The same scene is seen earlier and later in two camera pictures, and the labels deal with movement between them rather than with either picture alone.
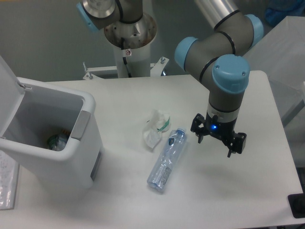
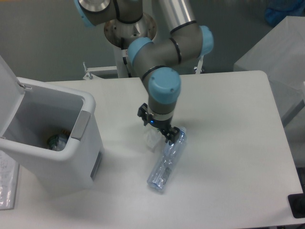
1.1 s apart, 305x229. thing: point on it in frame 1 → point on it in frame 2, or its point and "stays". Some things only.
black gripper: [224, 130] → [170, 134]
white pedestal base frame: [157, 68] stays
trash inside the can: [58, 141] stays
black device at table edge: [297, 203] stays
